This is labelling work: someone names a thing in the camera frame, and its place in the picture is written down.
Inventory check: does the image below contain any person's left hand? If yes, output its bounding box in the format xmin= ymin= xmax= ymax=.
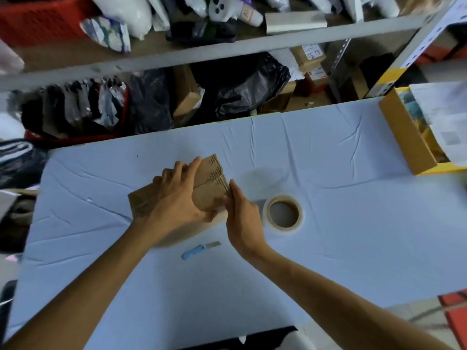
xmin=140 ymin=157 xmax=217 ymax=234

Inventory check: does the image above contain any person's right hand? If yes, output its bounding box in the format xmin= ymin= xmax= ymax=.
xmin=223 ymin=179 xmax=270 ymax=260

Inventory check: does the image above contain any person's left forearm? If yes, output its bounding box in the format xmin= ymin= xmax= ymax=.
xmin=0 ymin=220 xmax=158 ymax=350

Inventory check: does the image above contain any person's right forearm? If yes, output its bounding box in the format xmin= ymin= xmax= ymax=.
xmin=248 ymin=244 xmax=453 ymax=350

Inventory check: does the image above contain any blue utility knife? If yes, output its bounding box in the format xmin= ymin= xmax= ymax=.
xmin=181 ymin=241 xmax=222 ymax=261

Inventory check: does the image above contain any clear packing tape roll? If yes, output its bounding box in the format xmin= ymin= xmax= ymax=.
xmin=262 ymin=195 xmax=304 ymax=233

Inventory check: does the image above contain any light blue table cloth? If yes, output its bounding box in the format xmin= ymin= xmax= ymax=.
xmin=7 ymin=96 xmax=467 ymax=350

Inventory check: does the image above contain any tall brown cardboard box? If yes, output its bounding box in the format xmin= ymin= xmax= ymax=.
xmin=172 ymin=65 xmax=202 ymax=124

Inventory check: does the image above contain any black plastic bag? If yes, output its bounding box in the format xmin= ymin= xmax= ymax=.
xmin=190 ymin=52 xmax=291 ymax=121

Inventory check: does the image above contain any red crate of dark clothes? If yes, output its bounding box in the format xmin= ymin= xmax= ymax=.
xmin=20 ymin=77 xmax=131 ymax=146

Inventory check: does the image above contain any grey metal shelf rack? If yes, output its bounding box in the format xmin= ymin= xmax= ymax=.
xmin=0 ymin=0 xmax=467 ymax=102

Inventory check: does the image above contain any black pouch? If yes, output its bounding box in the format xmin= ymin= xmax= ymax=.
xmin=166 ymin=21 xmax=238 ymax=44

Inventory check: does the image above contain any labelled brown parcel box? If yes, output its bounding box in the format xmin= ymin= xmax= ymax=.
xmin=290 ymin=44 xmax=327 ymax=73

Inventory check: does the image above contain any printed white packet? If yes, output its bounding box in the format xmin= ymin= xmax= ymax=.
xmin=80 ymin=16 xmax=132 ymax=54

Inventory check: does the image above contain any dark striped bag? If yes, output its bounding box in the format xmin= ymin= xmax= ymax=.
xmin=0 ymin=139 xmax=50 ymax=190

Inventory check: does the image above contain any white plastic bag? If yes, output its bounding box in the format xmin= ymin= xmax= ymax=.
xmin=89 ymin=0 xmax=153 ymax=40

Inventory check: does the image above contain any white spray bottle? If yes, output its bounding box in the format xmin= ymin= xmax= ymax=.
xmin=208 ymin=0 xmax=264 ymax=27

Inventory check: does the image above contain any flat white box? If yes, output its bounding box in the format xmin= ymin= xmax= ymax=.
xmin=265 ymin=11 xmax=328 ymax=35

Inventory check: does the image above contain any yellow cardboard box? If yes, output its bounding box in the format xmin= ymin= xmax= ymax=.
xmin=378 ymin=87 xmax=467 ymax=176

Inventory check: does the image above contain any red plastic basket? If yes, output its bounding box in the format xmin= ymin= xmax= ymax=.
xmin=0 ymin=0 xmax=96 ymax=48

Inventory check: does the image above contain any white paper sheet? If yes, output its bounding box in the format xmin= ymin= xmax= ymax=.
xmin=409 ymin=81 xmax=467 ymax=168

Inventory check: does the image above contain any red box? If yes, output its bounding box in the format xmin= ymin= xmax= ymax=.
xmin=438 ymin=289 xmax=467 ymax=350

